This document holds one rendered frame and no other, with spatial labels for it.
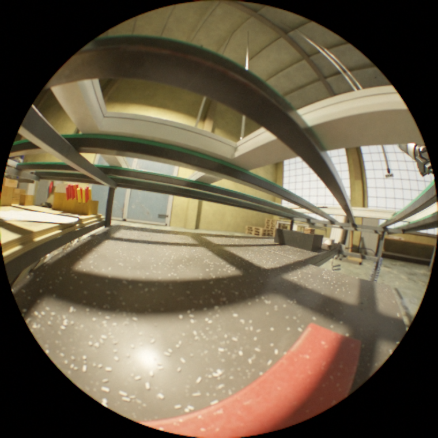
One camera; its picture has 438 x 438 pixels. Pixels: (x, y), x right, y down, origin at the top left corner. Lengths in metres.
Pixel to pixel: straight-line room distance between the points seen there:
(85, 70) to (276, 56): 8.14
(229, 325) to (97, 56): 0.29
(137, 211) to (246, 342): 5.90
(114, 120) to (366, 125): 0.48
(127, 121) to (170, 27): 8.05
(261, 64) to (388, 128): 8.20
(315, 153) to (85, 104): 0.38
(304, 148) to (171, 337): 0.28
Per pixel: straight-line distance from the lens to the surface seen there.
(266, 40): 7.92
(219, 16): 7.78
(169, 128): 0.36
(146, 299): 0.20
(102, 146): 0.35
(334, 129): 0.24
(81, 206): 0.76
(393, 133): 0.28
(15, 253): 0.31
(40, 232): 0.38
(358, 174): 8.14
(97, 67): 0.17
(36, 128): 0.29
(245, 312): 0.20
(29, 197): 1.04
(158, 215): 5.97
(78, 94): 0.28
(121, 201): 6.07
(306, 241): 0.85
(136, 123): 0.37
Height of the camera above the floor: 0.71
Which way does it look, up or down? 1 degrees down
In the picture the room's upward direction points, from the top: 8 degrees clockwise
